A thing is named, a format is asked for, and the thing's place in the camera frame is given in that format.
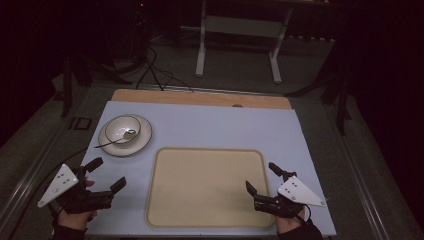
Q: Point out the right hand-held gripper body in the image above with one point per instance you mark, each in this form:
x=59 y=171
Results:
x=298 y=193

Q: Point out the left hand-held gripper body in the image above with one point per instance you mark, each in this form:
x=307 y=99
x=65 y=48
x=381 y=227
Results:
x=58 y=186

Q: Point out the person's right hand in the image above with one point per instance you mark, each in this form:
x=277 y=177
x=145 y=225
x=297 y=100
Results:
x=286 y=224

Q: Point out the person's left hand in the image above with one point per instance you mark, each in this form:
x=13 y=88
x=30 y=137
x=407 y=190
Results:
x=75 y=220

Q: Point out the black floor socket box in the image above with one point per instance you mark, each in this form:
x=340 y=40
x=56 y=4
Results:
x=80 y=123

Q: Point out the white bowl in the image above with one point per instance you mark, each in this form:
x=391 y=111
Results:
x=116 y=126

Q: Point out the beige tray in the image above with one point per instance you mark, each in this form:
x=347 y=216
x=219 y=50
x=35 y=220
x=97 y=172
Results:
x=206 y=188

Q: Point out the metal spoon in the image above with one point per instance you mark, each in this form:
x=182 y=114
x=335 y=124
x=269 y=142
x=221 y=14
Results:
x=128 y=135

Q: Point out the white plate with dark rim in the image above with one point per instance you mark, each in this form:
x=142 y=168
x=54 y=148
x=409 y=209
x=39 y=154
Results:
x=141 y=141

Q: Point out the light blue table mat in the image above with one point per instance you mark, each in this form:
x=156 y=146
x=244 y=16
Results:
x=206 y=125

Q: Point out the black stand leg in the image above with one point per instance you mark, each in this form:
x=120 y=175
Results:
x=66 y=86
x=341 y=106

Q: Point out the dark equipment with red light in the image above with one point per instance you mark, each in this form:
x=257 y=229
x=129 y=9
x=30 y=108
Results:
x=139 y=30

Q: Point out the white metal stand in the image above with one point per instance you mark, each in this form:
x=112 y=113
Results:
x=240 y=26

